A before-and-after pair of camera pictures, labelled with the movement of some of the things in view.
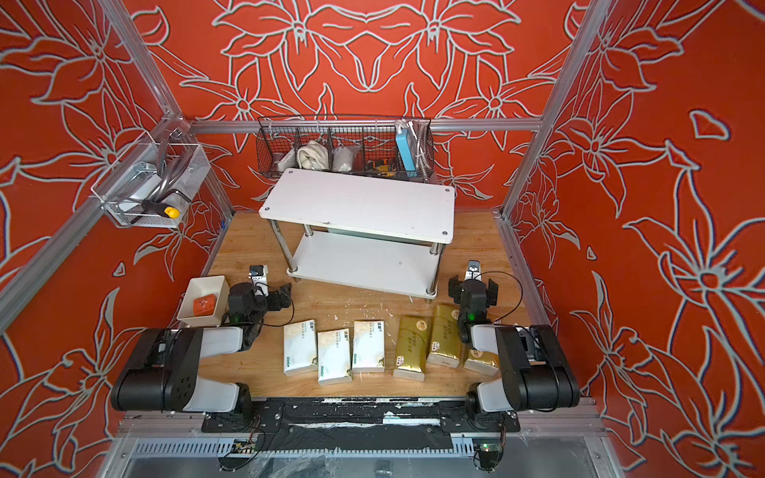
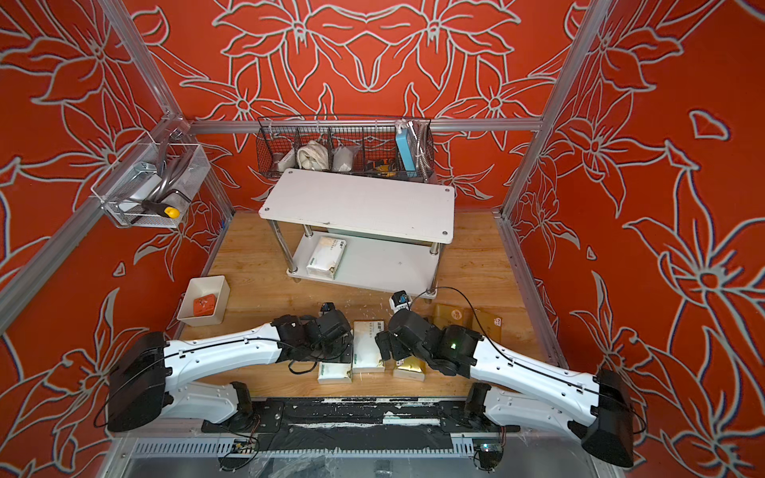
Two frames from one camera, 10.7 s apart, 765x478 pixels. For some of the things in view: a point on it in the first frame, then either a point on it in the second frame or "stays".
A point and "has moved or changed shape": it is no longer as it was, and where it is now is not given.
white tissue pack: x=300 y=348 has moved or changed shape
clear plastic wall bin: x=151 y=183 stays
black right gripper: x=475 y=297 to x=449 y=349
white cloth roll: x=314 y=156 stays
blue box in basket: x=404 y=145 stays
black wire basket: x=363 y=144 stays
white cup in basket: x=343 y=157 stays
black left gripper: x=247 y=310 to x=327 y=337
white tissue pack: x=369 y=348 stays
